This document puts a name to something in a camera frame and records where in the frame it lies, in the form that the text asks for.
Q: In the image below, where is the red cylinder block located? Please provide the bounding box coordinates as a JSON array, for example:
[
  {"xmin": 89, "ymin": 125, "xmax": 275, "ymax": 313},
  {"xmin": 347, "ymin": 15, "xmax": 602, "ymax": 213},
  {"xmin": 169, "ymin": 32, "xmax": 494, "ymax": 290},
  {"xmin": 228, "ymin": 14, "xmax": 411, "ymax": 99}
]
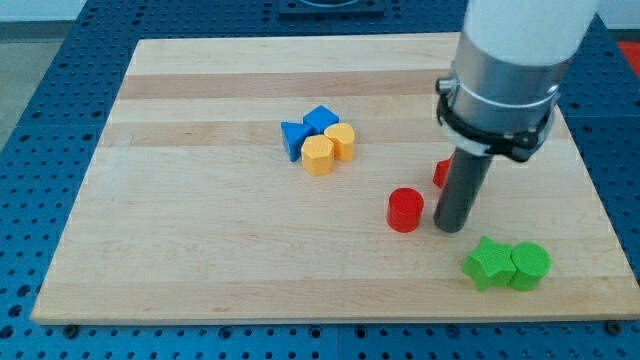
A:
[{"xmin": 386, "ymin": 188, "xmax": 424, "ymax": 233}]

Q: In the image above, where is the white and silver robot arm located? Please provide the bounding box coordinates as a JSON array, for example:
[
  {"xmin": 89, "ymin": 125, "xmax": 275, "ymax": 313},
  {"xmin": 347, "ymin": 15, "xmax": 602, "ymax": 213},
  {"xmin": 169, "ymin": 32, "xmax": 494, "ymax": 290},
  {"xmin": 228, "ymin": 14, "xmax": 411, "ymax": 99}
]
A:
[{"xmin": 436, "ymin": 0, "xmax": 599, "ymax": 162}]

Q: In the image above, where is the red star block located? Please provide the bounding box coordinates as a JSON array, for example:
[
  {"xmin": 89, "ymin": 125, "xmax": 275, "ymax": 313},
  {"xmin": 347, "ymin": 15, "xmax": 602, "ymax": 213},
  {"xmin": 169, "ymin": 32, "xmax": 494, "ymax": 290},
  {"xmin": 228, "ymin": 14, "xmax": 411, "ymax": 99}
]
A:
[{"xmin": 432, "ymin": 157, "xmax": 452, "ymax": 188}]

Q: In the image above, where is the green star block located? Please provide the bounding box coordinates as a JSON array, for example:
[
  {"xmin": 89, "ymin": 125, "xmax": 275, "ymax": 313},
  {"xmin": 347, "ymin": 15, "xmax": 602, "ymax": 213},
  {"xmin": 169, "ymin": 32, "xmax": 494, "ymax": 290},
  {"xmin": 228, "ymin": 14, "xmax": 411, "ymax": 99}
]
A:
[{"xmin": 462, "ymin": 236, "xmax": 516, "ymax": 291}]

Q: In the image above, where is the wooden board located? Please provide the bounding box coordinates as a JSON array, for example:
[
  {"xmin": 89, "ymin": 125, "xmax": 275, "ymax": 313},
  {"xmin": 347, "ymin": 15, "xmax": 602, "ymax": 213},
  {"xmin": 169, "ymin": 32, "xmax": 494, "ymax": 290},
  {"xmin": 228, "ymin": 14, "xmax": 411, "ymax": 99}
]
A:
[{"xmin": 31, "ymin": 33, "xmax": 639, "ymax": 325}]

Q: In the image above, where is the yellow hexagon block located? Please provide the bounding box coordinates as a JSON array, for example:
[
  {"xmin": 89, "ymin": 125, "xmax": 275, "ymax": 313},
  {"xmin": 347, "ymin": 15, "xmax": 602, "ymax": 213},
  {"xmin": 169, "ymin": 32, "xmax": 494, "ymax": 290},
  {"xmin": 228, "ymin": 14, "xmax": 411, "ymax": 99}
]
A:
[{"xmin": 301, "ymin": 135, "xmax": 335, "ymax": 176}]

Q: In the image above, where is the yellow heart block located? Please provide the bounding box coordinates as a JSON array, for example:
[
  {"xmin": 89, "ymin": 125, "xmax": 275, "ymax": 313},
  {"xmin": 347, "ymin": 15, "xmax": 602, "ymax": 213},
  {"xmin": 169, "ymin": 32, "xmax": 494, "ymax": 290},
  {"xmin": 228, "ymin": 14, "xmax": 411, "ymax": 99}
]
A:
[{"xmin": 324, "ymin": 123, "xmax": 355, "ymax": 162}]

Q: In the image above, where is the blue triangle block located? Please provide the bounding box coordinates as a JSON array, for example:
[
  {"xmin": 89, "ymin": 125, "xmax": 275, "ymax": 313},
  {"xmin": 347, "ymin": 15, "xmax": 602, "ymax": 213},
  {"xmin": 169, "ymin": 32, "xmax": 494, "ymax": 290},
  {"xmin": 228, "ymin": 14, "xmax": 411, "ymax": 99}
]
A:
[{"xmin": 280, "ymin": 122, "xmax": 313, "ymax": 162}]

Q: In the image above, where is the blue cube block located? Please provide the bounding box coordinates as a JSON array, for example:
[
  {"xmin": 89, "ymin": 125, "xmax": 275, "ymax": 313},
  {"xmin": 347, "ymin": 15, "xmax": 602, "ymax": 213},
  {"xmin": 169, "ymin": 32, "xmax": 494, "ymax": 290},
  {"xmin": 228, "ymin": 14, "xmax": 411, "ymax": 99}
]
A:
[{"xmin": 302, "ymin": 105, "xmax": 339, "ymax": 135}]

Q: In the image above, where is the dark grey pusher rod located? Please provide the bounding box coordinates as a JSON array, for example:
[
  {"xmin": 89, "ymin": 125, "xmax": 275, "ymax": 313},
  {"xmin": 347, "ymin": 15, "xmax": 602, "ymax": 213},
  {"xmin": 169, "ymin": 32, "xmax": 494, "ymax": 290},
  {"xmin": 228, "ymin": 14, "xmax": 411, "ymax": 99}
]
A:
[{"xmin": 433, "ymin": 148, "xmax": 493, "ymax": 233}]

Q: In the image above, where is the green cylinder block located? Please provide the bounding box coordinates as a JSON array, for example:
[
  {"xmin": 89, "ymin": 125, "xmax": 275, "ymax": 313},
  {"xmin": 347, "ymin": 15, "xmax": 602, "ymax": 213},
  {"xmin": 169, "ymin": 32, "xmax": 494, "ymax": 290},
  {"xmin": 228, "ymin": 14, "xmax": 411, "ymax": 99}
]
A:
[{"xmin": 509, "ymin": 242, "xmax": 552, "ymax": 291}]

